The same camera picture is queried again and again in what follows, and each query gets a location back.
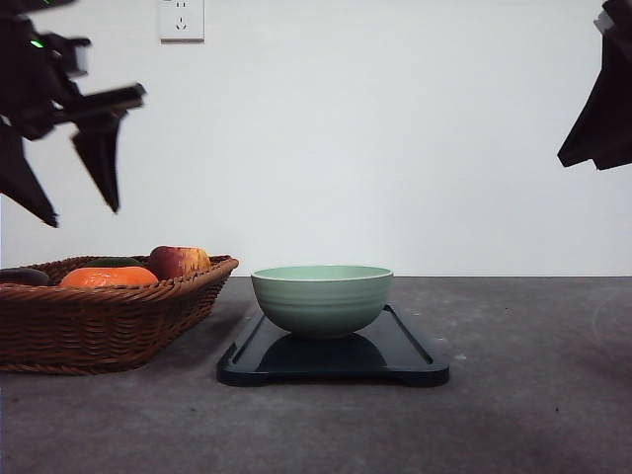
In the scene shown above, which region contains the dark green fruit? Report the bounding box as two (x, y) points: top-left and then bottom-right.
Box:
(84, 257), (143, 267)

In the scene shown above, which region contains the white wall socket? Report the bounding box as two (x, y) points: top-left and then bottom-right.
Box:
(158, 0), (204, 45)

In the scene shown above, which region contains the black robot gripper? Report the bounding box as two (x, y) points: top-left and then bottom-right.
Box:
(558, 0), (632, 170)

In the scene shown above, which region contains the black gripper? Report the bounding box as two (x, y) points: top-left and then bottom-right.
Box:
(0, 0), (146, 228)

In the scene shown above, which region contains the orange tangerine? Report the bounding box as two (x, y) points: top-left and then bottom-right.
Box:
(60, 267), (159, 286)

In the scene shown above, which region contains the dark teal rectangular tray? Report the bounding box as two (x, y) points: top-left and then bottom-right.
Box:
(218, 305), (449, 386)

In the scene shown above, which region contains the dark purple eggplant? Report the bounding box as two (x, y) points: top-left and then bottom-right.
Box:
(0, 268), (49, 285)

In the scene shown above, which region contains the light green bowl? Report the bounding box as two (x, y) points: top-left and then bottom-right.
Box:
(251, 265), (394, 339)

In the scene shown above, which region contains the red yellow apple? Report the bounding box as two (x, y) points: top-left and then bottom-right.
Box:
(149, 246), (211, 278)

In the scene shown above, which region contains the brown wicker basket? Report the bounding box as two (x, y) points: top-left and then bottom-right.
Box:
(0, 254), (239, 375)

